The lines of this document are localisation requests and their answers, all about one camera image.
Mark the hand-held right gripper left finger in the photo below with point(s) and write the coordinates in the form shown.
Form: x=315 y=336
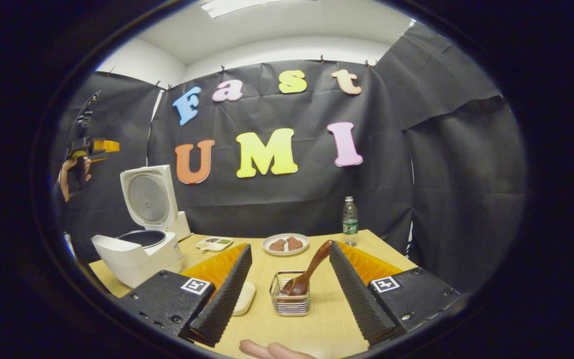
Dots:
x=227 y=299

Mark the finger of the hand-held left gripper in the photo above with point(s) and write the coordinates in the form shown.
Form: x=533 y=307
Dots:
x=98 y=160
x=106 y=146

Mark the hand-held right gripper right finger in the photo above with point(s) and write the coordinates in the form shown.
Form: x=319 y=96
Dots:
x=357 y=294

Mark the clear container of rice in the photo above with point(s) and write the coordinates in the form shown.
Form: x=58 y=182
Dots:
x=246 y=298

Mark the brown wooden spoon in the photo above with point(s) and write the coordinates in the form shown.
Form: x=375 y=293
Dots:
x=312 y=262

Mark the white rice cooker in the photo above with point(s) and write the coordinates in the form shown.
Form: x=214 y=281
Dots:
x=137 y=259

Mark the white divided condiment tray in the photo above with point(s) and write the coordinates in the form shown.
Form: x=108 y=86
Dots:
x=215 y=244

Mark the clear plastic water bottle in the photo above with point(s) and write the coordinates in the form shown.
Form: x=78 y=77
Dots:
x=350 y=224

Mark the brown meat piece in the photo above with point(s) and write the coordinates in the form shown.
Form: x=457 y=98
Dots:
x=294 y=243
x=277 y=245

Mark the white round plate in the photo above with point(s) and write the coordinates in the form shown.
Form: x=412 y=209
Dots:
x=287 y=253

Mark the white toaster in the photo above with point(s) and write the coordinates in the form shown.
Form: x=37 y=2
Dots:
x=183 y=227

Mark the black backdrop cloth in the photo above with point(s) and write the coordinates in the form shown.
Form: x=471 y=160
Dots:
x=292 y=199

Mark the large ceiling light panel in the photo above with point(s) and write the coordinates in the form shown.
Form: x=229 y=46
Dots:
x=242 y=7

